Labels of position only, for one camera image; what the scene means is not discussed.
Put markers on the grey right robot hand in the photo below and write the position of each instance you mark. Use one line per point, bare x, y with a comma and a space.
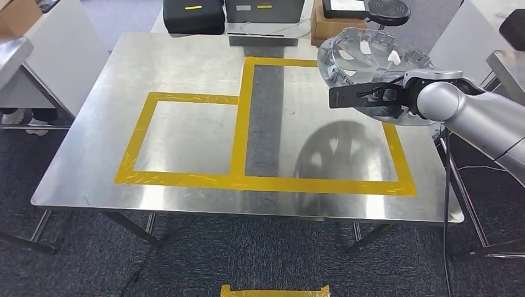
389, 78

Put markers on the silver plastic wheel hubcap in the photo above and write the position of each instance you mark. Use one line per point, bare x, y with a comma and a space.
348, 45

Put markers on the steel workbench table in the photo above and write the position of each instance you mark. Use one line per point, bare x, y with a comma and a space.
12, 53
508, 69
184, 61

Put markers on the black round stool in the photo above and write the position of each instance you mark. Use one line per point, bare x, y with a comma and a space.
389, 11

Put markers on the brown cardboard box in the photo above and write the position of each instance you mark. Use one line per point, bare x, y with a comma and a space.
16, 16
328, 28

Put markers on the white cabinet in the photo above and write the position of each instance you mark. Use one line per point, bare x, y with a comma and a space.
463, 41
74, 45

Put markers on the black tablet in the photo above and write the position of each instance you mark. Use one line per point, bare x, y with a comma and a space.
344, 8

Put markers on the yellow floor tape square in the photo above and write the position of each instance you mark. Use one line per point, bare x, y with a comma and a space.
270, 292

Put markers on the person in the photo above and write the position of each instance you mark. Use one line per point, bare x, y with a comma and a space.
41, 117

